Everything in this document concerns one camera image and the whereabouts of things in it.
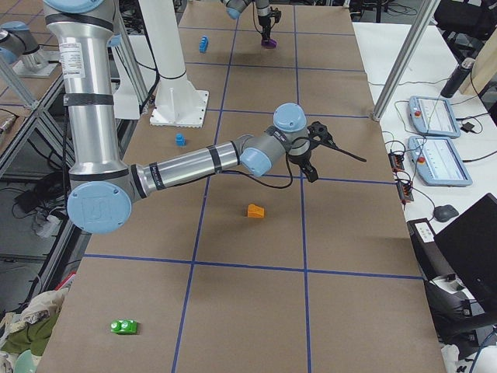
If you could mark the black laptop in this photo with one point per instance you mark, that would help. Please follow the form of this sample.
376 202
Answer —
469 246

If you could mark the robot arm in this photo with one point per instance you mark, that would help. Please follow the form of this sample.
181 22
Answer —
103 186
235 8

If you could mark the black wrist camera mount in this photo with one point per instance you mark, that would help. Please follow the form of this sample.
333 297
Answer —
319 135

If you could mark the far teach pendant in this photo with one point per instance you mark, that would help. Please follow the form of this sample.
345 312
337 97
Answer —
433 116

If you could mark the long blue block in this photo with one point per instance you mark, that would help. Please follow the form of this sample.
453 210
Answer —
203 44

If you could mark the purple trapezoid block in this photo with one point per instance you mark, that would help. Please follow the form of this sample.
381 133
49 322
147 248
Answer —
269 44

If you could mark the aluminium frame post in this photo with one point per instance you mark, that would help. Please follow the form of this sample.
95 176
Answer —
405 54

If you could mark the dark water bottle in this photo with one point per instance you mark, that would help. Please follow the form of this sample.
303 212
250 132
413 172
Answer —
460 73

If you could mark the teach pendant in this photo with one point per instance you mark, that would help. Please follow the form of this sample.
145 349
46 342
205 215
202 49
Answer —
436 161
433 116

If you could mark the orange trapezoid block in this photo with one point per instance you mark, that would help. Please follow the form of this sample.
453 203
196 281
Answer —
255 211

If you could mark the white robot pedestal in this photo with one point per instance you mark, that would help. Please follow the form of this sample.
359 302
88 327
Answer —
177 102

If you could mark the small blue block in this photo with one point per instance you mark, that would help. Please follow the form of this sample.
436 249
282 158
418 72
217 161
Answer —
180 140

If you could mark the near teach pendant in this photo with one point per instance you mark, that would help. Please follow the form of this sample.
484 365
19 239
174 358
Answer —
436 161

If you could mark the black computer mouse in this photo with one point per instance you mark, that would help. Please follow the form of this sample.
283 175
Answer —
444 213

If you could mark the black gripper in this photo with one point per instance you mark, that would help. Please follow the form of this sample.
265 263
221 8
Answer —
300 159
264 19

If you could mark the green block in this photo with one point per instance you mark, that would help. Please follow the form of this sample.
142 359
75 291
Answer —
124 326

